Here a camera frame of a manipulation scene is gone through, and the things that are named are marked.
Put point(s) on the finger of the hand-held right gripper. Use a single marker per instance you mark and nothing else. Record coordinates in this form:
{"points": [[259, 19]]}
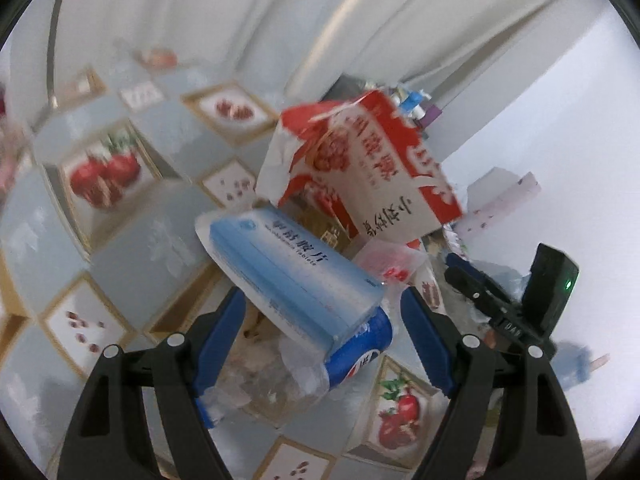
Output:
{"points": [[470, 285]]}

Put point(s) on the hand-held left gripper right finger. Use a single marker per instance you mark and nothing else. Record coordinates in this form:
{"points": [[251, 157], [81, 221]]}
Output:
{"points": [[425, 345]]}

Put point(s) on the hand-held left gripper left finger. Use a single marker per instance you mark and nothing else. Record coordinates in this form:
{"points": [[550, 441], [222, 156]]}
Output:
{"points": [[220, 340]]}

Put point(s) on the blue soda can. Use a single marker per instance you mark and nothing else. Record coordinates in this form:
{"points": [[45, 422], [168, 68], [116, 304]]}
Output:
{"points": [[360, 355]]}

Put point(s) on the clear plastic wrapper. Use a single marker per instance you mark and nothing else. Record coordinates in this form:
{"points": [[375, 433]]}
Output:
{"points": [[270, 385]]}

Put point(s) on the pink plastic packet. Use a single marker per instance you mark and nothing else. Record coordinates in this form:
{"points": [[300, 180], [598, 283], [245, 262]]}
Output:
{"points": [[390, 260]]}

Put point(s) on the blue and white medicine box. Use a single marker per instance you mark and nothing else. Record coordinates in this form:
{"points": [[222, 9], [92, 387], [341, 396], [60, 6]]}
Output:
{"points": [[290, 270]]}

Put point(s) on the red and white carton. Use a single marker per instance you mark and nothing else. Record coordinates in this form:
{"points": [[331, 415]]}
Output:
{"points": [[380, 170]]}

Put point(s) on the blue water jug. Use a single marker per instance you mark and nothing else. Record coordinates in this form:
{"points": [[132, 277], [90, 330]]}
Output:
{"points": [[572, 365]]}

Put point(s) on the fruit print tablecloth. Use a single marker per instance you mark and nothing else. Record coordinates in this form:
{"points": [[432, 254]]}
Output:
{"points": [[150, 245]]}

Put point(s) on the purple box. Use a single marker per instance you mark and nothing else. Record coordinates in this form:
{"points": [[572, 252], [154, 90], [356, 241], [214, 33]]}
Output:
{"points": [[432, 116]]}

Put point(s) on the white curtain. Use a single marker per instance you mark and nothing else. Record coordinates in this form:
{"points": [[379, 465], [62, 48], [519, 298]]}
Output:
{"points": [[250, 20]]}

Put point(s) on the dark thin hoop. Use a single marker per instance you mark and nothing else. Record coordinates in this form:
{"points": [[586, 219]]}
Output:
{"points": [[52, 35]]}

